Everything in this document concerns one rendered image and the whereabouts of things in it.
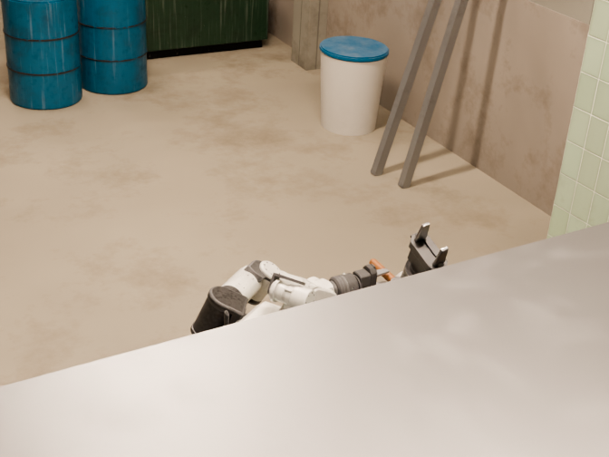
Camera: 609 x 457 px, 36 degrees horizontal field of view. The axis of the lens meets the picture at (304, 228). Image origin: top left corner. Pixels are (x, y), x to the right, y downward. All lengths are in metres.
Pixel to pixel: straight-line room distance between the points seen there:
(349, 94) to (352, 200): 1.16
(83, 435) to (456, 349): 0.51
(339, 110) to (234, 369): 6.15
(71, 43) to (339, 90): 2.12
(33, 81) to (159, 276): 2.73
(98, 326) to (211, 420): 3.92
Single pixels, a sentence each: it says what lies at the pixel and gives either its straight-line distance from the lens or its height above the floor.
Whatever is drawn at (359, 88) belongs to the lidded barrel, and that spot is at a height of 0.40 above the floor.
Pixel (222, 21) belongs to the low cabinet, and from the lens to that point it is 9.05.
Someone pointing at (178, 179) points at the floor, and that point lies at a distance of 6.57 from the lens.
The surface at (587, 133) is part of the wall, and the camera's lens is 4.04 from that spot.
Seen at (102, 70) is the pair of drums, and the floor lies 0.21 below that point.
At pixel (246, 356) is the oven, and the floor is 2.10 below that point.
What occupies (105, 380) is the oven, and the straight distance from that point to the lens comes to 1.23.
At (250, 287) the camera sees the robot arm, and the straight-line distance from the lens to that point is 2.81.
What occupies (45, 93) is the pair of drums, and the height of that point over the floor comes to 0.14.
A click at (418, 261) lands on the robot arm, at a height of 1.66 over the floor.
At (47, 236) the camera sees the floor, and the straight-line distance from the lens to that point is 5.93.
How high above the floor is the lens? 2.85
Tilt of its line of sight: 28 degrees down
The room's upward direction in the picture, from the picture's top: 4 degrees clockwise
